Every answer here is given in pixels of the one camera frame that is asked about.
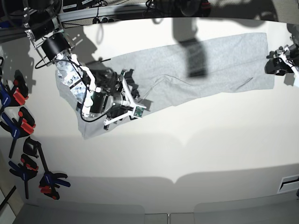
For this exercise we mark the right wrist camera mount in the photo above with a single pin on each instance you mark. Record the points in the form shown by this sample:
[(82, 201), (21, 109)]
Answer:
[(123, 105)]

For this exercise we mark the top blue red clamp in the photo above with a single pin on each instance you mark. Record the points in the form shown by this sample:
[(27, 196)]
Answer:
[(17, 95)]

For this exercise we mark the lower left blue clamp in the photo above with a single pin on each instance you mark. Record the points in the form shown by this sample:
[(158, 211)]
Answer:
[(27, 170)]

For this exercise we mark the grey T-shirt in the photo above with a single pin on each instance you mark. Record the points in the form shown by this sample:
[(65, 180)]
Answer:
[(174, 74)]

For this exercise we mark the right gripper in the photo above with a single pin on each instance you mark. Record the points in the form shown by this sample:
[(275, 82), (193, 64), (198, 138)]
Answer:
[(109, 81)]

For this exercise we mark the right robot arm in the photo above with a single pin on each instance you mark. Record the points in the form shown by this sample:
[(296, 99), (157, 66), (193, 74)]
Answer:
[(41, 22)]

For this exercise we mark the black strip at edge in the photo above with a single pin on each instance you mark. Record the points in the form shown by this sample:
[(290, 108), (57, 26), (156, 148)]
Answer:
[(6, 199)]

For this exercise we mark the blue red clamp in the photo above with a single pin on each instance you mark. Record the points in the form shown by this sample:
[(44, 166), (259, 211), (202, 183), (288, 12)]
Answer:
[(17, 95), (23, 127)]

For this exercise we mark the black power strip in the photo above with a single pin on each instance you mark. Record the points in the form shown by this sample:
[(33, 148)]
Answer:
[(98, 20)]

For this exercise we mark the long black bar clamp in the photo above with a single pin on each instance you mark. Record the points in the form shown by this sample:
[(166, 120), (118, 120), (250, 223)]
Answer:
[(49, 182)]

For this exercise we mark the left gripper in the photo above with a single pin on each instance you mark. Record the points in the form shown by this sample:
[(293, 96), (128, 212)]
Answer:
[(272, 66)]

